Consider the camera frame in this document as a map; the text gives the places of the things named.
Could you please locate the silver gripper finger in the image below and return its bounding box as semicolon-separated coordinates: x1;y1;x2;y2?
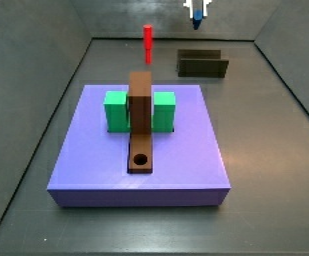
183;0;194;18
202;0;212;17

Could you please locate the blue hexagonal peg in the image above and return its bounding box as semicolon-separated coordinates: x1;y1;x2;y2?
192;9;203;30

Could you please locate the black angle fixture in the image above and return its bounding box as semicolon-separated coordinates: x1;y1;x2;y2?
176;49;229;78

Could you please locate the red hexagonal peg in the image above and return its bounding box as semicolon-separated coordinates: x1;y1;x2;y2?
143;24;152;64

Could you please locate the brown L-shaped holder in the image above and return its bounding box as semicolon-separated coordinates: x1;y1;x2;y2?
127;71;152;174

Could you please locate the right green block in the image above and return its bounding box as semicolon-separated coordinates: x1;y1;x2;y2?
152;92;175;133

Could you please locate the green block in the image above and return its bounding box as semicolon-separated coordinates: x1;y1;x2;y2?
152;92;175;133
103;91;128;133

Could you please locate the left green block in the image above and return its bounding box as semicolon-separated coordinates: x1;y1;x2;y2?
103;91;128;133

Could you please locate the purple base block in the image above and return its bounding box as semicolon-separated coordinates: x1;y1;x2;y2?
47;85;230;207

